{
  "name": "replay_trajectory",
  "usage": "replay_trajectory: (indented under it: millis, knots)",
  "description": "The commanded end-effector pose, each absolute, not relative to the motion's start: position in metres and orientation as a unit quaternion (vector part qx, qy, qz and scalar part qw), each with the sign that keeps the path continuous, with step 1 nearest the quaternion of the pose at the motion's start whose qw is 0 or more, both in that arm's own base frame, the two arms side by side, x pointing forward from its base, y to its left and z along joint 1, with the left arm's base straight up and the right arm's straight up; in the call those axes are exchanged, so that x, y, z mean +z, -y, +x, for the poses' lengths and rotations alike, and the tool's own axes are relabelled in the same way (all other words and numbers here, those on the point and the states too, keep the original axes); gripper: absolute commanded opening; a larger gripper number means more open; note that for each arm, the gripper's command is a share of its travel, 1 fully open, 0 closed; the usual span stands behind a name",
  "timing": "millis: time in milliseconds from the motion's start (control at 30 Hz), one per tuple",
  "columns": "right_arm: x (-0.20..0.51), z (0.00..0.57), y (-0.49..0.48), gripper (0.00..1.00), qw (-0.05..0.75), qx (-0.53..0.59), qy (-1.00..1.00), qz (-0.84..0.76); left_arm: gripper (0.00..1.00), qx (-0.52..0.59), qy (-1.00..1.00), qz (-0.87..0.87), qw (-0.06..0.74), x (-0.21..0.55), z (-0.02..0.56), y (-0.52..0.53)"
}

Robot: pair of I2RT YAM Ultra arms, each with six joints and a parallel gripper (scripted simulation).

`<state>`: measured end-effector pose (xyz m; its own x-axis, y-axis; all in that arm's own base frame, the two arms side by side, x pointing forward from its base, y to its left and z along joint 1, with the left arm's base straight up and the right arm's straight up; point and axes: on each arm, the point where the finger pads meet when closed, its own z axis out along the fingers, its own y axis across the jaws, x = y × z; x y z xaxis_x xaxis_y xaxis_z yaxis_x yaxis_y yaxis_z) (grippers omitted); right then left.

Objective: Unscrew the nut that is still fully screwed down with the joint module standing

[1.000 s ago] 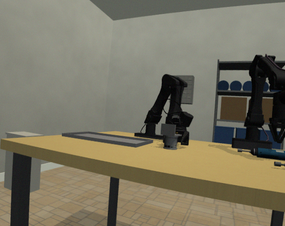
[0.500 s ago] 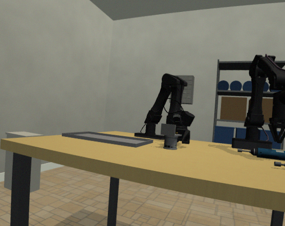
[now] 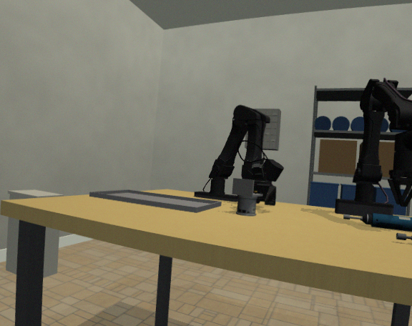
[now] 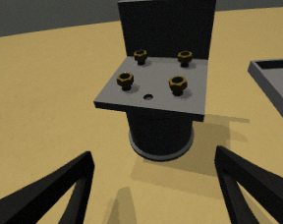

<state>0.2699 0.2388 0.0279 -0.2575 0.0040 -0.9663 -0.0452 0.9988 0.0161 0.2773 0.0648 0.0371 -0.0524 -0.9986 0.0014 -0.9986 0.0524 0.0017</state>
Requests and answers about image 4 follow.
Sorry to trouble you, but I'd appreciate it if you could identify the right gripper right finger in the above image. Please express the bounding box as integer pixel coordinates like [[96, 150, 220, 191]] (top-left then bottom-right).
[[214, 145, 283, 224]]

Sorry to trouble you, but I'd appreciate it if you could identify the brass hex nut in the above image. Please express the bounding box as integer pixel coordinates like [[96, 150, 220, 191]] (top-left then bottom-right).
[[169, 76, 187, 91], [134, 50, 147, 61], [116, 73, 134, 86], [178, 51, 193, 63]]

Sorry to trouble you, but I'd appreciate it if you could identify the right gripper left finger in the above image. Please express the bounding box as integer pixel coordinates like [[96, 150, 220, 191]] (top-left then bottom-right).
[[0, 151, 94, 224]]

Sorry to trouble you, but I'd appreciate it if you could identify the black cylinder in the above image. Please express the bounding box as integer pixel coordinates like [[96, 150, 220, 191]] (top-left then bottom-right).
[[126, 112, 195, 162]]

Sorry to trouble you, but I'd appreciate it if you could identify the grey l-shaped metal bracket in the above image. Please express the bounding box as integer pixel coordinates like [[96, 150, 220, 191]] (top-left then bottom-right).
[[93, 0, 216, 122]]

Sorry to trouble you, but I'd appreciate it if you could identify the grey shallow tray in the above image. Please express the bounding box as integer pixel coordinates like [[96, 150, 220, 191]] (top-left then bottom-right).
[[248, 58, 283, 118]]

